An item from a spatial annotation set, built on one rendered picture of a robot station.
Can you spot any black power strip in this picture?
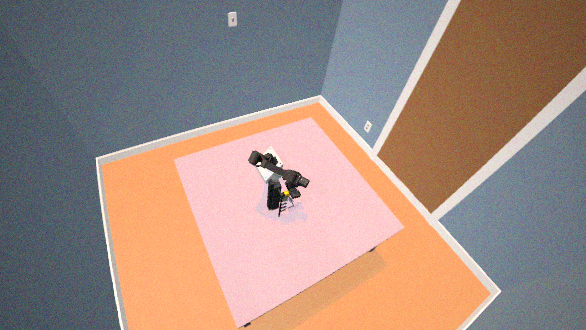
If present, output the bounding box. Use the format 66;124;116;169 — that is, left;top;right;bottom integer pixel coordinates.
267;179;282;210

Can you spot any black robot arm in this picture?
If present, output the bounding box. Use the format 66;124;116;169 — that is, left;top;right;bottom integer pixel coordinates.
248;150;310;188

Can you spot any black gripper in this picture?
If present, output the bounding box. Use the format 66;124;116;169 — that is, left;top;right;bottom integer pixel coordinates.
285;181;301;199

